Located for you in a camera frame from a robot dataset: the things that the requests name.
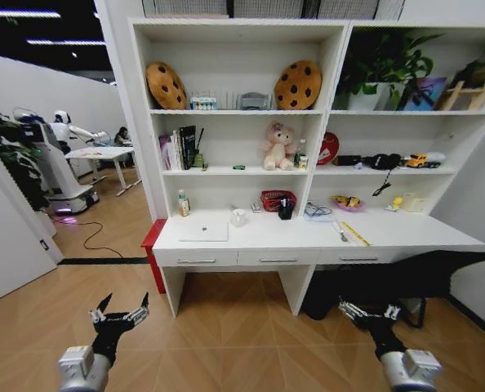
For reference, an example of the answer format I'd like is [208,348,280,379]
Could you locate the black headphones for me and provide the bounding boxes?
[367,153,403,171]

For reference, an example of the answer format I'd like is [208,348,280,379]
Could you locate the grey desktop device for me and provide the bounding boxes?
[240,92,274,110]

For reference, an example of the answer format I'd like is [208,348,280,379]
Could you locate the purple plate with snacks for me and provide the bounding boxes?
[332,194,367,214]

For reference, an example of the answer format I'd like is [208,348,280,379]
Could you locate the cream tissue box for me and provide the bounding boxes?
[401,192,429,214]

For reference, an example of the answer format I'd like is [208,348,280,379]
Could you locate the white humanoid robot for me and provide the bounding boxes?
[46,109,109,156]

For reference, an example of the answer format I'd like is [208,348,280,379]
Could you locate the pink book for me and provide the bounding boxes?
[158,136,173,171]

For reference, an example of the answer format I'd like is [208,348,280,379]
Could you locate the white slotted file rack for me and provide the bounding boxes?
[219,85,243,110]

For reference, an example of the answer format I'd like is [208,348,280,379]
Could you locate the pale blue small box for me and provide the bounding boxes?
[189,96,220,110]

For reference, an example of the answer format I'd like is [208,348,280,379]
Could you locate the black floor cable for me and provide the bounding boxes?
[48,215,126,260]

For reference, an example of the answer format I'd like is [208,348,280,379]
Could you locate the white desk with drawers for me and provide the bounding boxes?
[151,207,485,319]

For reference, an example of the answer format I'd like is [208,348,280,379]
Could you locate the white books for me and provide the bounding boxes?
[169,129,185,171]

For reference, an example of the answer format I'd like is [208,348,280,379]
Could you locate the pink plush toy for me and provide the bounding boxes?
[261,121,297,172]

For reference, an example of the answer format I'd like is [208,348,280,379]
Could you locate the white table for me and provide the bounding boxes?
[64,145,143,198]

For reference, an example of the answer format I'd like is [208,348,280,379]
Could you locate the white wide-bay shelf unit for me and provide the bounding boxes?
[307,20,485,220]

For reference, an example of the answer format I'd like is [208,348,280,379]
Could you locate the ceiling light strip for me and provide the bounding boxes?
[0,9,62,20]
[25,38,107,47]

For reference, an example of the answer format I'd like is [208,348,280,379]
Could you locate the person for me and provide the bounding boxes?
[113,126,135,149]

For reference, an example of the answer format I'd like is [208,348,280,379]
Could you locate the white narrow-bay shelf unit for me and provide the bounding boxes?
[127,16,352,224]

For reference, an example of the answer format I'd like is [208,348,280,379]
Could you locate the large green leafy plant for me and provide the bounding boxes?
[0,74,51,212]

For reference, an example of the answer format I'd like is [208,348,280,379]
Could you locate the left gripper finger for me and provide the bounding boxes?
[127,291,151,327]
[88,292,114,324]

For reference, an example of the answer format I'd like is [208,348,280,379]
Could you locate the black hanging cable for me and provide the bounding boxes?
[372,167,393,198]

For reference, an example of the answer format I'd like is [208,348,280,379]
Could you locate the blue cable on papers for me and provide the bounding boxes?
[303,202,336,223]

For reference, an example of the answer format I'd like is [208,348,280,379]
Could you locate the red mesh basket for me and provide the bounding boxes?
[260,189,298,214]

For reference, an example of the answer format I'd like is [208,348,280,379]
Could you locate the grey storage box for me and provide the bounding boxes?
[233,0,305,20]
[143,0,231,19]
[318,0,405,21]

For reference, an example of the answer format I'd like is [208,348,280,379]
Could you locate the black pen holder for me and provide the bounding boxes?
[277,197,294,221]

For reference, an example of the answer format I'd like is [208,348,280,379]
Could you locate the chocolate chip cookie pillow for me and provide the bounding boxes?
[145,61,188,110]
[274,60,323,111]

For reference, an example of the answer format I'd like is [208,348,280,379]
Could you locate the black rectangular box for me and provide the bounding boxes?
[332,154,364,167]

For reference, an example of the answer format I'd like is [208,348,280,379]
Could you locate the drink bottle with green cap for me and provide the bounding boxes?
[177,189,192,218]

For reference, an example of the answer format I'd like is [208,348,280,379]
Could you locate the dark painted canvas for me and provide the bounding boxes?
[454,60,485,89]

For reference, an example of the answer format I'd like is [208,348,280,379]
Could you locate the purple blue picture card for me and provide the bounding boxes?
[403,76,448,112]

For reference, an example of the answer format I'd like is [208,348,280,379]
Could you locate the green potted plant white pot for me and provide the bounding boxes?
[334,33,443,112]

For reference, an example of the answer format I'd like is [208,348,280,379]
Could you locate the white laptop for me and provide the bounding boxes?
[178,220,230,243]

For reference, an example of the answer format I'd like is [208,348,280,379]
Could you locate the yellow toy truck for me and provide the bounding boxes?
[404,153,442,170]

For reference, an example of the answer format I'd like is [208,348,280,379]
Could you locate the small wooden easel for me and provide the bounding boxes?
[435,80,485,112]

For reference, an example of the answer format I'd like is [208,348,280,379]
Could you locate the yellow ruler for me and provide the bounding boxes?
[340,221,372,247]

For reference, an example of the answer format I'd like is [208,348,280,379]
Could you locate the black bag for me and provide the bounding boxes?
[300,264,344,322]

